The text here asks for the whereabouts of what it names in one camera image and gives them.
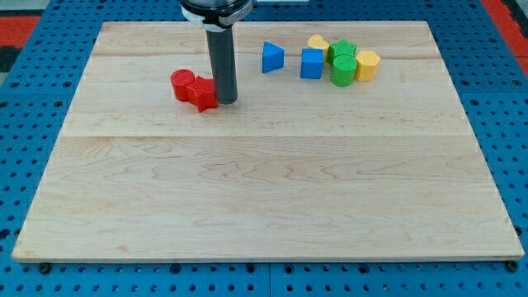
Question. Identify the blue triangle block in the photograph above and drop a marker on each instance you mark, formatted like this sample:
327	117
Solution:
273	57

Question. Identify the red star block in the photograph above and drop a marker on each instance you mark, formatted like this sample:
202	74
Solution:
201	93

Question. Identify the green cylinder block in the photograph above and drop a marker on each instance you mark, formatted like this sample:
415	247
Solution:
343	70

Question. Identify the green star block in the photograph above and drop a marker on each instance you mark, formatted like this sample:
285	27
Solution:
341	47

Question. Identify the yellow hexagon block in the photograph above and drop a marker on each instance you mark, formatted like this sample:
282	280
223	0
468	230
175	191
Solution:
367	64

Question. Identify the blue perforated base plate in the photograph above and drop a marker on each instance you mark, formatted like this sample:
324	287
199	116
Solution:
36	93

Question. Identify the light wooden board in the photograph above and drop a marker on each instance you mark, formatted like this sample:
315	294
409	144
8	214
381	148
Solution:
296	170

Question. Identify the red cylinder block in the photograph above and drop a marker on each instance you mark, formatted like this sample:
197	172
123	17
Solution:
180	79

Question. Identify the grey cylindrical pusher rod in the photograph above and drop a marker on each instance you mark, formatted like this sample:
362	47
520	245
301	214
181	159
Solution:
223	66

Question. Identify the yellow heart block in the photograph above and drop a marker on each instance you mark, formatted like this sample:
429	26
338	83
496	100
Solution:
317	41

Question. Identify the blue cube block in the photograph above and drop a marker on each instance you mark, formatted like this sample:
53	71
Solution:
311	63

